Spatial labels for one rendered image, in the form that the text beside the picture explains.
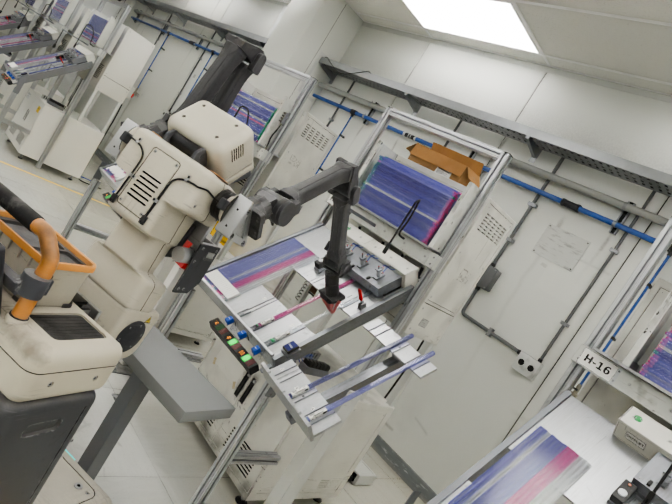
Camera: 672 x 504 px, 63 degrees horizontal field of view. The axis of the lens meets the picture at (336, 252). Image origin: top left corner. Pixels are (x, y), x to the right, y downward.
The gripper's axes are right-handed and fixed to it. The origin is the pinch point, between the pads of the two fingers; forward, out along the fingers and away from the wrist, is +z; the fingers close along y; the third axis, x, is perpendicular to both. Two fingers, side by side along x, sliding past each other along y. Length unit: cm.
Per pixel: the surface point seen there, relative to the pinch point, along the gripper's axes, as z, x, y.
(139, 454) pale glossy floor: 54, 82, 24
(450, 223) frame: -29, -53, -12
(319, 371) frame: 37.1, 3.0, 5.0
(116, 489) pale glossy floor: 43, 96, 4
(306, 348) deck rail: 3.1, 19.5, -10.0
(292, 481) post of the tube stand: 25, 48, -42
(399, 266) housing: -9.2, -35.2, -1.9
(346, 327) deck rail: 2.2, 0.0, -10.0
